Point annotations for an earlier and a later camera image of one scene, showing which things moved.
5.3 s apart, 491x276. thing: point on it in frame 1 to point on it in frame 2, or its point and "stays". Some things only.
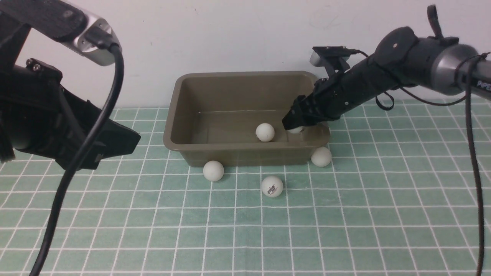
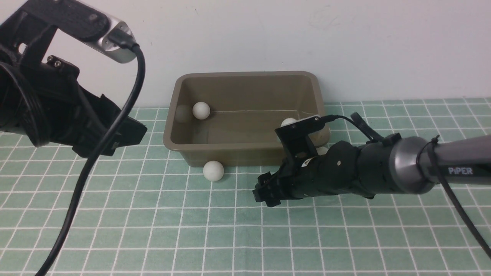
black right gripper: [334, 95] to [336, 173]
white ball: [213, 170] stays
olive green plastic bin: [235, 118] stays
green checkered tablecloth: [394, 200] stays
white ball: [265, 132] to [201, 110]
